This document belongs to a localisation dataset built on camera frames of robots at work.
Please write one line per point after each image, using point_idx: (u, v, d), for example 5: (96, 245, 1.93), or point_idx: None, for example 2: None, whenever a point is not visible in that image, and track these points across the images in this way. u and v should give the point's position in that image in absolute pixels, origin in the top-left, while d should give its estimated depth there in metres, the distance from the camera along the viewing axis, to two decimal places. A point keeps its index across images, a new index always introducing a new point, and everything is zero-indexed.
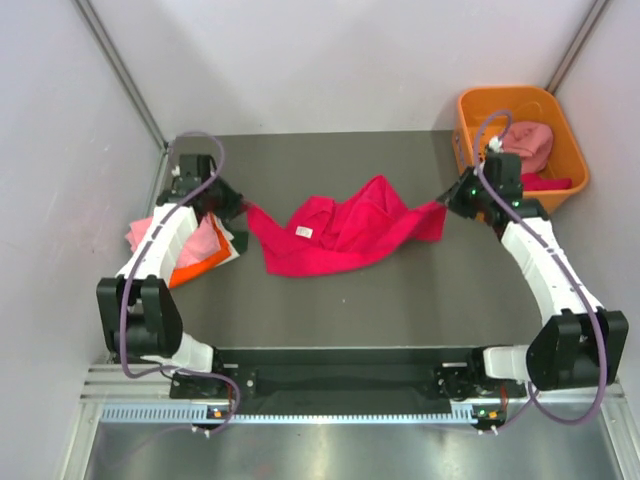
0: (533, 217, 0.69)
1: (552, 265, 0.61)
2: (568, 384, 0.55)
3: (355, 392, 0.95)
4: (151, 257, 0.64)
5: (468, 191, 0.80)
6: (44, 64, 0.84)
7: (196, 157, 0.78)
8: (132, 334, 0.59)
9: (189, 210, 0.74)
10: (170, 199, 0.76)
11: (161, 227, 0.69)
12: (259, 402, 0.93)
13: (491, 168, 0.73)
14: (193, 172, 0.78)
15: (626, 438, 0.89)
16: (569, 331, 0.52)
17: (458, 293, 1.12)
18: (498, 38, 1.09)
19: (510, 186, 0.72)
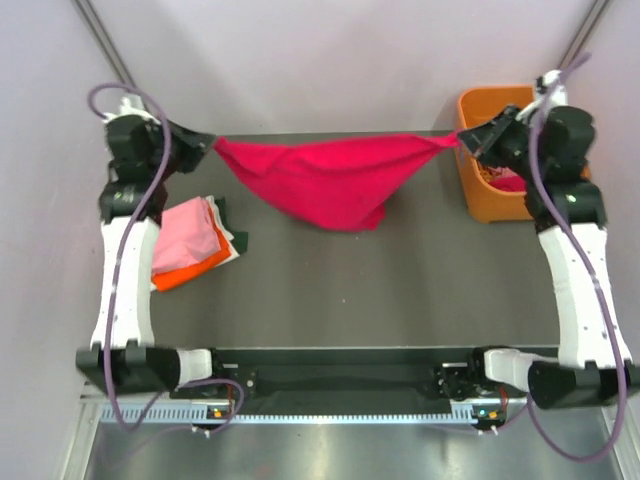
0: (586, 221, 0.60)
1: (587, 299, 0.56)
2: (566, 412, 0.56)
3: (354, 392, 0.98)
4: (122, 310, 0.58)
5: (510, 148, 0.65)
6: (44, 65, 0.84)
7: (127, 142, 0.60)
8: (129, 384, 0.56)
9: (146, 222, 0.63)
10: (117, 210, 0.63)
11: (119, 267, 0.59)
12: (259, 402, 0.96)
13: (556, 136, 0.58)
14: (129, 157, 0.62)
15: (628, 441, 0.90)
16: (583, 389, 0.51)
17: (458, 292, 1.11)
18: (497, 39, 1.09)
19: (571, 163, 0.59)
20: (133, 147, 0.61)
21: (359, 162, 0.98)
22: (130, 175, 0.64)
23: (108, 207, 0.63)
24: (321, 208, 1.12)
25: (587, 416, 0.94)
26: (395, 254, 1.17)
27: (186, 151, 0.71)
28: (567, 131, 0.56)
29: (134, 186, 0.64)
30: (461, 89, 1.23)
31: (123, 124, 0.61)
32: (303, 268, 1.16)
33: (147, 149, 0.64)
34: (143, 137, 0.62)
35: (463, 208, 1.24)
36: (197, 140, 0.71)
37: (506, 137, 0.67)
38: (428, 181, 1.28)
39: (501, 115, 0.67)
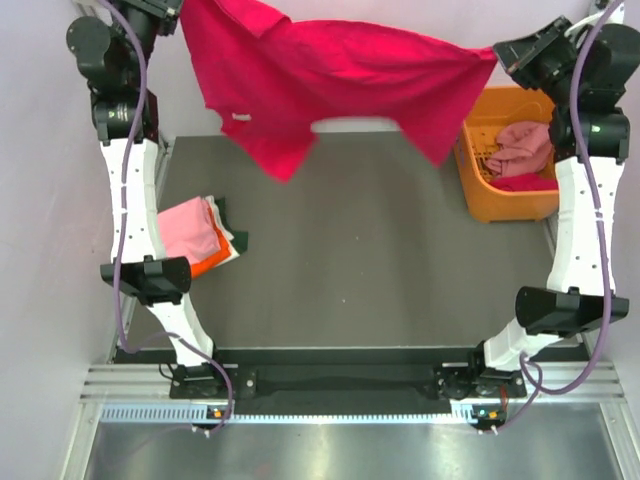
0: (602, 153, 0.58)
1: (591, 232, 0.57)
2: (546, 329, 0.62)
3: (355, 392, 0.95)
4: (135, 231, 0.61)
5: (549, 66, 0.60)
6: (46, 65, 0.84)
7: (104, 70, 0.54)
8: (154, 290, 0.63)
9: (144, 145, 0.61)
10: (113, 131, 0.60)
11: (126, 214, 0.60)
12: (259, 402, 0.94)
13: (598, 65, 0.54)
14: (111, 80, 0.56)
15: (626, 439, 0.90)
16: (566, 303, 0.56)
17: (458, 291, 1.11)
18: (496, 38, 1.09)
19: (603, 91, 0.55)
20: (112, 67, 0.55)
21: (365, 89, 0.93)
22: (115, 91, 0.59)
23: (104, 126, 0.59)
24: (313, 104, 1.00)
25: (588, 416, 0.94)
26: (395, 253, 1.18)
27: (158, 21, 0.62)
28: (610, 58, 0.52)
29: (126, 101, 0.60)
30: None
31: (93, 40, 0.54)
32: (303, 269, 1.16)
33: (121, 56, 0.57)
34: (114, 46, 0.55)
35: (463, 208, 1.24)
36: (162, 5, 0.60)
37: (547, 53, 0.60)
38: (426, 181, 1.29)
39: (548, 27, 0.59)
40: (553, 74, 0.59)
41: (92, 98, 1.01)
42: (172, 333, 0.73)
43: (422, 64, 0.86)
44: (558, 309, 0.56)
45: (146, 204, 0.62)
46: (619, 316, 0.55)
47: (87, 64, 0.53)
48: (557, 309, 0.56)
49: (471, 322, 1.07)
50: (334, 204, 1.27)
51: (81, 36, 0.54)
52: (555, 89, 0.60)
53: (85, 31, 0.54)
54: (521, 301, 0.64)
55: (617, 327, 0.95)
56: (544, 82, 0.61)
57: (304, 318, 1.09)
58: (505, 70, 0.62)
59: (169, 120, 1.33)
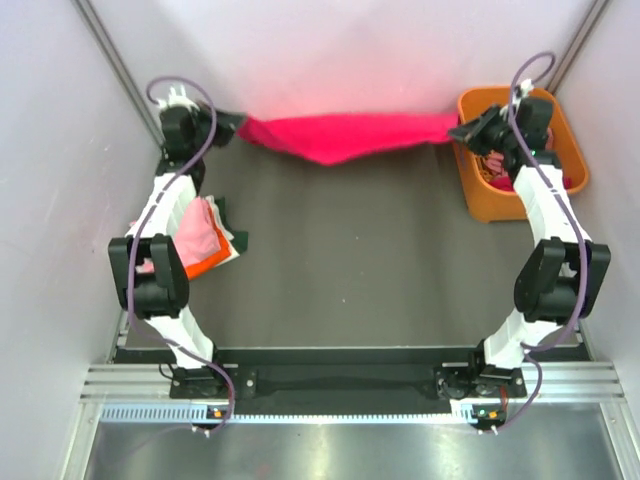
0: (547, 166, 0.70)
1: (554, 205, 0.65)
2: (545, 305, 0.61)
3: (355, 393, 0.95)
4: (157, 218, 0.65)
5: (493, 130, 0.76)
6: (44, 66, 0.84)
7: (178, 130, 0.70)
8: (142, 291, 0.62)
9: (187, 179, 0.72)
10: (169, 171, 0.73)
11: (156, 206, 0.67)
12: (258, 402, 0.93)
13: (526, 113, 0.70)
14: (179, 141, 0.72)
15: (626, 439, 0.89)
16: (555, 253, 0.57)
17: (460, 291, 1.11)
18: (498, 39, 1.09)
19: (535, 135, 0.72)
20: (183, 132, 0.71)
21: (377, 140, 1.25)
22: (179, 153, 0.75)
23: (161, 171, 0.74)
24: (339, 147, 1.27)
25: (588, 416, 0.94)
26: (395, 253, 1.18)
27: (220, 129, 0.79)
28: (532, 109, 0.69)
29: (184, 159, 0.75)
30: (461, 90, 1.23)
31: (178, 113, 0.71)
32: (299, 267, 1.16)
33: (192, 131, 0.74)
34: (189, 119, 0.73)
35: (463, 208, 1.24)
36: (229, 121, 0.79)
37: (489, 124, 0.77)
38: (426, 181, 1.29)
39: (487, 111, 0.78)
40: (498, 133, 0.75)
41: (92, 99, 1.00)
42: (172, 340, 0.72)
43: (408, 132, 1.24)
44: (548, 253, 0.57)
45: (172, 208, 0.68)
46: (605, 257, 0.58)
47: (169, 124, 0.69)
48: (548, 255, 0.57)
49: (472, 321, 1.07)
50: (335, 204, 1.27)
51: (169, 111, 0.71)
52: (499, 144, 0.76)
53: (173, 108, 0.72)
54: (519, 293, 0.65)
55: (617, 327, 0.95)
56: (493, 143, 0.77)
57: (301, 317, 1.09)
58: (460, 141, 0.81)
59: None
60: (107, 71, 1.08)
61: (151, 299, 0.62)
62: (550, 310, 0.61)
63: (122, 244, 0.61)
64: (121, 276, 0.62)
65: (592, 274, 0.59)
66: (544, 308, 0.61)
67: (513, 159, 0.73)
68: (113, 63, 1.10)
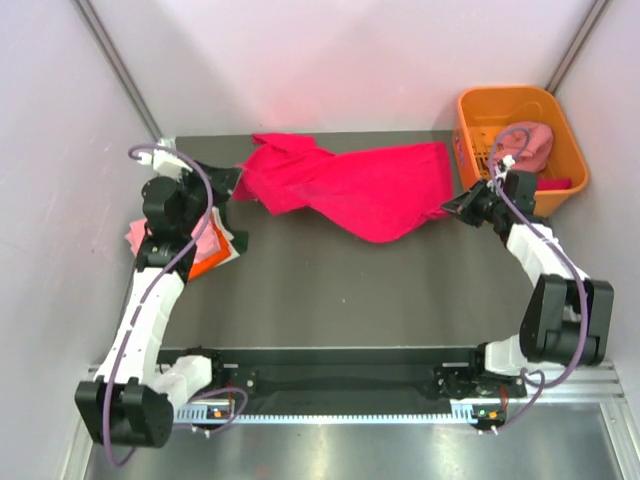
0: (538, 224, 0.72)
1: (548, 253, 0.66)
2: (553, 351, 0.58)
3: (352, 392, 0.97)
4: (132, 351, 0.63)
5: (482, 201, 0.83)
6: (44, 66, 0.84)
7: (162, 213, 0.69)
8: (117, 430, 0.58)
9: (173, 276, 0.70)
10: (151, 260, 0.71)
11: (130, 332, 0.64)
12: (259, 402, 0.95)
13: (508, 181, 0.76)
14: (165, 222, 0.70)
15: (626, 439, 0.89)
16: (554, 286, 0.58)
17: (460, 292, 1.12)
18: (498, 39, 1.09)
19: (523, 203, 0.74)
20: (168, 216, 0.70)
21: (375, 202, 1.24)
22: (164, 235, 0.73)
23: (144, 258, 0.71)
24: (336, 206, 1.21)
25: (587, 416, 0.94)
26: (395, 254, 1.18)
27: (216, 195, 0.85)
28: (516, 177, 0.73)
29: (170, 244, 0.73)
30: (461, 89, 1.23)
31: (161, 192, 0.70)
32: (300, 267, 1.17)
33: (179, 210, 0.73)
34: (175, 200, 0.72)
35: None
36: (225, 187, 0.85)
37: (479, 196, 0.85)
38: None
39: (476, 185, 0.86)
40: (487, 205, 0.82)
41: (91, 99, 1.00)
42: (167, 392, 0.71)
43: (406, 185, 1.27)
44: (549, 289, 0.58)
45: (152, 329, 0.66)
46: (607, 291, 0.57)
47: (154, 210, 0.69)
48: (550, 288, 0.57)
49: (472, 323, 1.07)
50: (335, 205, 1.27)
51: (154, 192, 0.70)
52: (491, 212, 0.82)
53: (159, 185, 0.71)
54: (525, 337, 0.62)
55: (617, 327, 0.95)
56: (485, 212, 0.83)
57: (300, 317, 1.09)
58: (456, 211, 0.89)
59: (170, 120, 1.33)
60: (107, 71, 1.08)
61: (125, 438, 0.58)
62: (559, 355, 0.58)
63: (90, 390, 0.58)
64: (93, 419, 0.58)
65: (599, 312, 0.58)
66: (552, 351, 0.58)
67: (504, 223, 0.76)
68: (113, 63, 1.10)
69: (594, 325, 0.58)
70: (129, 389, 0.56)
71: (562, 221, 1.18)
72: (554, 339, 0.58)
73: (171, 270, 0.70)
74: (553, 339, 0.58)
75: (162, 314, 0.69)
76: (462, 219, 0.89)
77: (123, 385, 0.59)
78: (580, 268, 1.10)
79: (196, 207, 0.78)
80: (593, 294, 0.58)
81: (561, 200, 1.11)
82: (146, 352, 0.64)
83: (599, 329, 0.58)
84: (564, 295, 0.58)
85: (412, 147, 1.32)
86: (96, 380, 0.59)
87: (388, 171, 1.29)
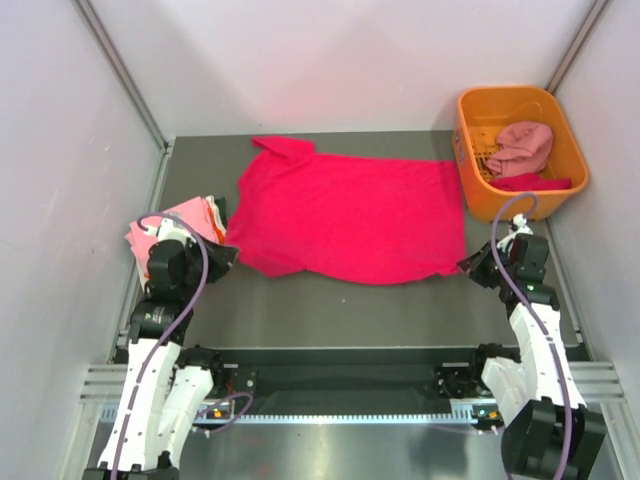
0: (545, 304, 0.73)
1: (547, 354, 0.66)
2: (533, 473, 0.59)
3: (353, 393, 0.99)
4: (133, 434, 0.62)
5: (491, 264, 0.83)
6: (44, 66, 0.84)
7: (165, 269, 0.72)
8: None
9: (169, 347, 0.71)
10: (146, 326, 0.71)
11: (129, 416, 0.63)
12: (259, 402, 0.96)
13: (517, 247, 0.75)
14: (165, 279, 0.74)
15: (627, 439, 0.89)
16: (542, 416, 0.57)
17: (459, 293, 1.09)
18: (498, 38, 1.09)
19: (532, 269, 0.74)
20: (169, 273, 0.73)
21: (372, 248, 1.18)
22: (163, 295, 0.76)
23: (138, 325, 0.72)
24: (328, 258, 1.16)
25: None
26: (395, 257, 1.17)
27: (215, 267, 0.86)
28: (525, 243, 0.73)
29: (164, 308, 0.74)
30: (461, 90, 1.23)
31: (168, 249, 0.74)
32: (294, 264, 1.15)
33: (181, 271, 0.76)
34: (179, 259, 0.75)
35: (463, 210, 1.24)
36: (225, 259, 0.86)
37: (487, 258, 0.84)
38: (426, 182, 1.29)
39: (485, 246, 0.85)
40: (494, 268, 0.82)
41: (91, 99, 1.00)
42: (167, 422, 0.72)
43: (411, 202, 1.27)
44: (536, 418, 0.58)
45: (152, 404, 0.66)
46: (599, 430, 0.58)
47: (161, 267, 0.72)
48: (537, 417, 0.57)
49: (469, 326, 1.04)
50: (335, 204, 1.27)
51: (158, 253, 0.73)
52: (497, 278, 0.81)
53: (167, 243, 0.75)
54: (507, 445, 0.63)
55: (618, 327, 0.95)
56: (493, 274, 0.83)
57: (298, 319, 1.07)
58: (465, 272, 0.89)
59: (169, 119, 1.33)
60: (107, 71, 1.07)
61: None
62: (540, 475, 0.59)
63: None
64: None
65: (585, 445, 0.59)
66: (532, 471, 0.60)
67: (510, 291, 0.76)
68: (113, 62, 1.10)
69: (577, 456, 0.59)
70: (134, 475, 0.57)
71: (562, 222, 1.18)
72: (537, 461, 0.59)
73: (166, 341, 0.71)
74: (535, 462, 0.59)
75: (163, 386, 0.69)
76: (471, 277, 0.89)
77: (125, 473, 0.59)
78: (580, 268, 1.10)
79: (196, 272, 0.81)
80: (582, 426, 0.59)
81: (560, 200, 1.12)
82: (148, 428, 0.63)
83: (583, 462, 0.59)
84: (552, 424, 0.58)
85: (421, 166, 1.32)
86: (100, 468, 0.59)
87: (391, 188, 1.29)
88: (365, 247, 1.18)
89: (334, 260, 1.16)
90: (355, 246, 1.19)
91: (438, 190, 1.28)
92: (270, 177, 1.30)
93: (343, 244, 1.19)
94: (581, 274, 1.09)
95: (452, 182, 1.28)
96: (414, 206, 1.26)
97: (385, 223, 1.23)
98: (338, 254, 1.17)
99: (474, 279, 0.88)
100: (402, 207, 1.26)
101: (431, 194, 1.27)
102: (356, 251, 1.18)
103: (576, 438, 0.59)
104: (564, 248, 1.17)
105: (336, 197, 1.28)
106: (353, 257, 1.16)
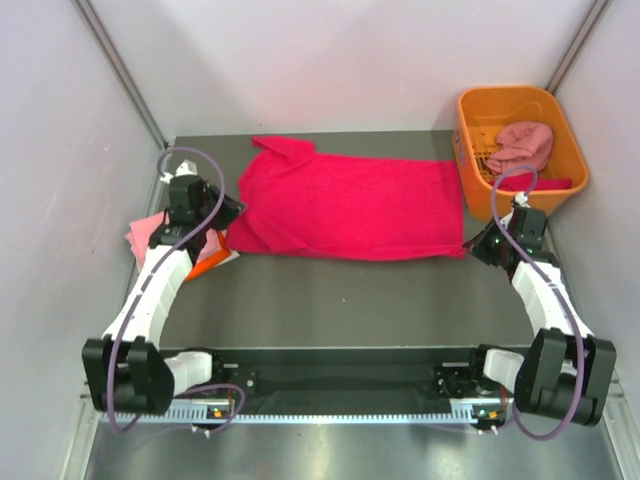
0: (546, 264, 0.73)
1: (551, 297, 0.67)
2: (546, 410, 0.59)
3: (355, 393, 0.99)
4: (141, 313, 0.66)
5: (492, 239, 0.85)
6: (44, 65, 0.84)
7: (184, 192, 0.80)
8: (120, 393, 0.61)
9: (182, 254, 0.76)
10: (163, 240, 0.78)
11: (140, 296, 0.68)
12: (259, 401, 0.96)
13: (516, 217, 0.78)
14: (184, 204, 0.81)
15: (627, 439, 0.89)
16: (553, 343, 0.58)
17: (460, 295, 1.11)
18: (498, 39, 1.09)
19: (531, 237, 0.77)
20: (187, 197, 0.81)
21: (370, 231, 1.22)
22: (180, 221, 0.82)
23: (157, 238, 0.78)
24: (326, 241, 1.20)
25: None
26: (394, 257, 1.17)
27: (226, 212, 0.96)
28: (523, 212, 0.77)
29: (181, 228, 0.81)
30: (461, 90, 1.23)
31: (187, 178, 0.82)
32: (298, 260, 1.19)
33: (197, 202, 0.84)
34: (196, 187, 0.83)
35: (463, 210, 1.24)
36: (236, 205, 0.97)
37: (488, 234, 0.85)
38: (427, 181, 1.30)
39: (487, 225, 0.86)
40: (495, 241, 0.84)
41: (92, 99, 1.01)
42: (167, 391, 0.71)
43: (410, 201, 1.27)
44: (548, 345, 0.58)
45: (160, 296, 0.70)
46: (609, 353, 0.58)
47: (180, 188, 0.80)
48: (549, 344, 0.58)
49: (470, 325, 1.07)
50: (335, 204, 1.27)
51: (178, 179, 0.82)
52: (499, 250, 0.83)
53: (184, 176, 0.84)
54: (518, 386, 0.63)
55: (618, 326, 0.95)
56: (493, 249, 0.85)
57: (305, 320, 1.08)
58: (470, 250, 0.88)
59: (169, 120, 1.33)
60: (107, 71, 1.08)
61: (127, 402, 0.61)
62: (552, 412, 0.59)
63: (96, 348, 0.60)
64: (97, 380, 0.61)
65: (597, 373, 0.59)
66: (547, 407, 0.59)
67: (511, 257, 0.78)
68: (113, 62, 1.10)
69: (590, 386, 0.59)
70: (135, 346, 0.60)
71: (562, 221, 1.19)
72: (550, 396, 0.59)
73: (181, 247, 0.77)
74: (548, 396, 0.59)
75: (170, 290, 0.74)
76: (475, 255, 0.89)
77: (129, 342, 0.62)
78: (580, 267, 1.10)
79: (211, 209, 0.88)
80: (593, 354, 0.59)
81: (560, 200, 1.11)
82: (153, 313, 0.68)
83: (597, 392, 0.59)
84: (563, 352, 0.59)
85: (422, 166, 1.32)
86: (103, 338, 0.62)
87: (392, 187, 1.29)
88: (363, 230, 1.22)
89: (333, 242, 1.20)
90: (353, 230, 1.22)
91: (437, 190, 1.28)
92: (272, 177, 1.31)
93: (343, 243, 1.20)
94: (582, 273, 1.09)
95: (451, 182, 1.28)
96: (413, 205, 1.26)
97: (385, 220, 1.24)
98: (336, 236, 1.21)
99: (477, 255, 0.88)
100: (401, 205, 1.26)
101: (430, 193, 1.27)
102: (354, 235, 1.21)
103: (588, 367, 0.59)
104: (564, 247, 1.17)
105: (337, 196, 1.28)
106: (351, 239, 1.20)
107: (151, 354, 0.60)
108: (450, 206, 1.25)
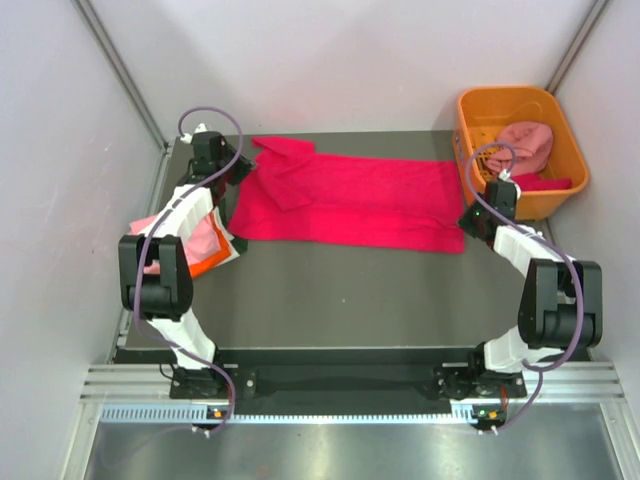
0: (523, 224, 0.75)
1: (529, 242, 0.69)
2: (552, 338, 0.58)
3: (358, 392, 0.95)
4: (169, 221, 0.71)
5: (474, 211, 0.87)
6: (44, 65, 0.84)
7: (207, 144, 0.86)
8: (146, 291, 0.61)
9: (207, 191, 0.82)
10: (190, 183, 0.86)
11: (171, 211, 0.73)
12: (259, 402, 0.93)
13: (488, 191, 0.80)
14: (206, 155, 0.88)
15: (626, 439, 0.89)
16: (546, 266, 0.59)
17: (459, 296, 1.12)
18: (498, 40, 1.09)
19: (504, 209, 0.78)
20: (210, 149, 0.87)
21: (370, 210, 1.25)
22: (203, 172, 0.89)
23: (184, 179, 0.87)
24: (321, 218, 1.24)
25: (588, 416, 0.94)
26: (393, 257, 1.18)
27: (239, 169, 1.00)
28: (495, 185, 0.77)
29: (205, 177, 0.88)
30: (461, 90, 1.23)
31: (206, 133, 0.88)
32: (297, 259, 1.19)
33: (218, 154, 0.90)
34: (218, 143, 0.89)
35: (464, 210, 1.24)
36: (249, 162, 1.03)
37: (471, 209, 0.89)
38: (427, 181, 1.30)
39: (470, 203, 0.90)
40: (475, 213, 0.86)
41: (91, 98, 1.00)
42: (174, 342, 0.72)
43: (409, 201, 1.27)
44: (541, 270, 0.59)
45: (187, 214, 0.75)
46: (595, 270, 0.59)
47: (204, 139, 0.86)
48: (543, 269, 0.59)
49: (471, 322, 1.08)
50: (336, 203, 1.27)
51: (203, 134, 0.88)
52: (478, 223, 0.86)
53: (203, 132, 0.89)
54: (524, 321, 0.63)
55: (618, 327, 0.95)
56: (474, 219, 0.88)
57: (313, 318, 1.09)
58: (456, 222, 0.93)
59: (169, 120, 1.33)
60: (107, 71, 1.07)
61: (154, 302, 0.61)
62: (560, 339, 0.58)
63: (132, 241, 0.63)
64: (128, 274, 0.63)
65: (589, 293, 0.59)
66: (552, 335, 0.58)
67: (489, 229, 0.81)
68: (113, 62, 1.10)
69: (588, 302, 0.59)
70: (167, 239, 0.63)
71: (561, 220, 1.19)
72: (554, 323, 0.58)
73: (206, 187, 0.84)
74: (553, 323, 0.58)
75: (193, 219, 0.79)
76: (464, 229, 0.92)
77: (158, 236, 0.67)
78: None
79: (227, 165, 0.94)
80: (582, 272, 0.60)
81: (560, 200, 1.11)
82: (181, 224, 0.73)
83: (595, 307, 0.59)
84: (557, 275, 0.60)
85: (421, 166, 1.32)
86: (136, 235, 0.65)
87: (391, 187, 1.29)
88: (363, 212, 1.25)
89: (329, 221, 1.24)
90: (355, 207, 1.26)
91: (437, 190, 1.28)
92: (272, 174, 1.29)
93: (337, 232, 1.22)
94: None
95: (451, 183, 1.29)
96: (412, 205, 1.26)
97: (385, 216, 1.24)
98: (332, 214, 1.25)
99: (463, 227, 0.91)
100: (401, 204, 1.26)
101: (430, 194, 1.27)
102: (353, 217, 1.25)
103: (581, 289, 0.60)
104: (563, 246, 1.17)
105: (336, 196, 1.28)
106: (347, 217, 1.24)
107: (180, 248, 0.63)
108: (451, 207, 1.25)
